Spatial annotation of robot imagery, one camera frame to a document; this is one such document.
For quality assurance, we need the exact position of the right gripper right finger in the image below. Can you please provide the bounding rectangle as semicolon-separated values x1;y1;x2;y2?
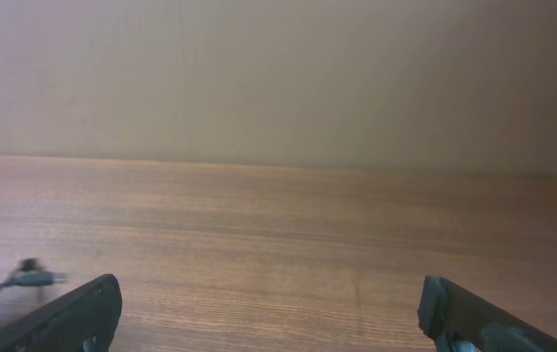
417;276;557;352

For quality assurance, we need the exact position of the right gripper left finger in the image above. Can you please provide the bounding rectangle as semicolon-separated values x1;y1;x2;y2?
0;274;122;352

